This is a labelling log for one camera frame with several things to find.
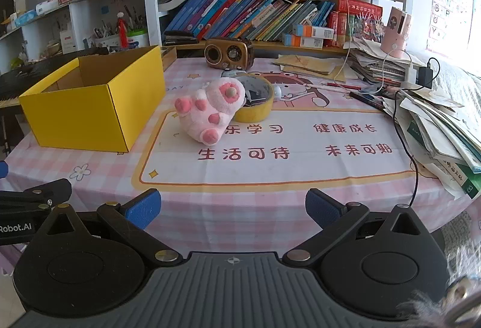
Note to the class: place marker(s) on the row of red dictionaries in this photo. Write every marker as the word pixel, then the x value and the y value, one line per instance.
pixel 353 8

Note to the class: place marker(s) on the brown paper envelopes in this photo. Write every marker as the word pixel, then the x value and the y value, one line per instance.
pixel 312 67

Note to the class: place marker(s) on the white side shelf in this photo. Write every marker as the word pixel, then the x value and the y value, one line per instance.
pixel 79 18

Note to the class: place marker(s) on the white jar with green lid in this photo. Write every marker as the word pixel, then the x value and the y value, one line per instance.
pixel 138 40

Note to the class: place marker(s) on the pile of papers and books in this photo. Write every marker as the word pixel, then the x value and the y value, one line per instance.
pixel 439 132

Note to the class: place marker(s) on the row of colourful leaning books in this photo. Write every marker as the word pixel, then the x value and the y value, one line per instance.
pixel 244 12

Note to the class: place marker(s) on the pink cylindrical holder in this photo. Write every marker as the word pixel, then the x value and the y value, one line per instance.
pixel 396 31

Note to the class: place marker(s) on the white plug block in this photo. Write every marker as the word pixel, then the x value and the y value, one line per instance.
pixel 410 76

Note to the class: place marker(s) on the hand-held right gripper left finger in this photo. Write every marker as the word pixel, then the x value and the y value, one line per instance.
pixel 144 209

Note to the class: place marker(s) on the pink printed desktop mat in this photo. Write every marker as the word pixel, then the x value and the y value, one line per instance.
pixel 263 170

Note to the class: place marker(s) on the white box with red label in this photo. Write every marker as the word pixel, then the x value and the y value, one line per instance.
pixel 67 42

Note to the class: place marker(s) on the yellow tape roll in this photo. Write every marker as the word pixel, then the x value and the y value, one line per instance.
pixel 255 113

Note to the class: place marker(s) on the cartoon figure stand display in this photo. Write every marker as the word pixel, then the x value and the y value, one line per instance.
pixel 370 27

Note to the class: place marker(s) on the cup of pens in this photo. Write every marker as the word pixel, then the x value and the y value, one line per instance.
pixel 107 40

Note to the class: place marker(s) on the black stapler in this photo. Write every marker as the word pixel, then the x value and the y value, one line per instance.
pixel 180 38

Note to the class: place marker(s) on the black keyboard instrument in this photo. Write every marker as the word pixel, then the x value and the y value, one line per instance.
pixel 22 74

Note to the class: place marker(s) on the yellow cardboard box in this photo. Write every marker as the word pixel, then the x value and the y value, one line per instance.
pixel 94 117

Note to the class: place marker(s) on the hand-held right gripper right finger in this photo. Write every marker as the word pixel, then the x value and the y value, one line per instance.
pixel 323 207

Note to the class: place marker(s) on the black marker pen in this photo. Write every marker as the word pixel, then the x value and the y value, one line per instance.
pixel 366 98

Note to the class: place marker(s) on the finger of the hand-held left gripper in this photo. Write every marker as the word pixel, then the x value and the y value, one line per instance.
pixel 45 191
pixel 3 169

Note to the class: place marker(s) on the brown retro radio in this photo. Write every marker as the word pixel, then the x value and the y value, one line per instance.
pixel 225 51

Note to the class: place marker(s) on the black power adapter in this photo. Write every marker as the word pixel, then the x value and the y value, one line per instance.
pixel 425 77

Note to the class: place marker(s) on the orange and white carton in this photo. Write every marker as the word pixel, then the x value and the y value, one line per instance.
pixel 313 31
pixel 302 41

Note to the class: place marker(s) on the red pencil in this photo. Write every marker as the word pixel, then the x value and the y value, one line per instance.
pixel 338 85

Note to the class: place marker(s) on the red tassel ornament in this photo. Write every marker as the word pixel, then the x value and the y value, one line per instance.
pixel 122 29

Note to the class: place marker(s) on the pink plush toy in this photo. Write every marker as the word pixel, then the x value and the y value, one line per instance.
pixel 221 98

